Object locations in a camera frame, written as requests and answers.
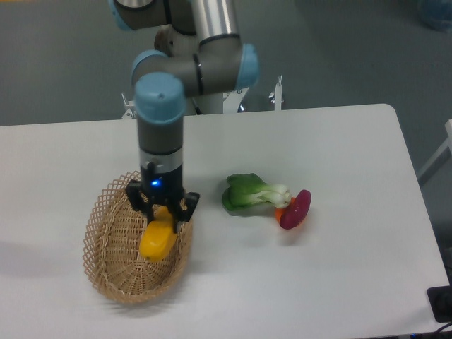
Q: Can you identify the yellow toy mango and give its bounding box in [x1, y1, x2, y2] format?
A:
[138, 206, 177, 263]

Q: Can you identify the orange toy carrot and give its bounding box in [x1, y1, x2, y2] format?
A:
[275, 198, 307, 230]

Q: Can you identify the oval wicker basket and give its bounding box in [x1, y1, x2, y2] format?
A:
[83, 171, 194, 304]

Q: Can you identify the green toy bok choy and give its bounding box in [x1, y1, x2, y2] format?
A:
[222, 173, 292, 212]

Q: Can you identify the blue object top right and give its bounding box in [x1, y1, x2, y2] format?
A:
[417, 0, 451, 33]

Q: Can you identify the black device at table edge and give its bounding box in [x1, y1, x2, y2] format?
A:
[427, 285, 451, 323]

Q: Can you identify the purple toy sweet potato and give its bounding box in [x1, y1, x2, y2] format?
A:
[279, 190, 311, 230]

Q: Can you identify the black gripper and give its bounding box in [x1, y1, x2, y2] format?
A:
[125, 162, 200, 234]

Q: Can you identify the white metal frame right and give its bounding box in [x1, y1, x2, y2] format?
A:
[417, 119, 451, 187]

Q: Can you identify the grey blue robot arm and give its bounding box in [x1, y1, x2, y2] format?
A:
[109, 1, 260, 232]

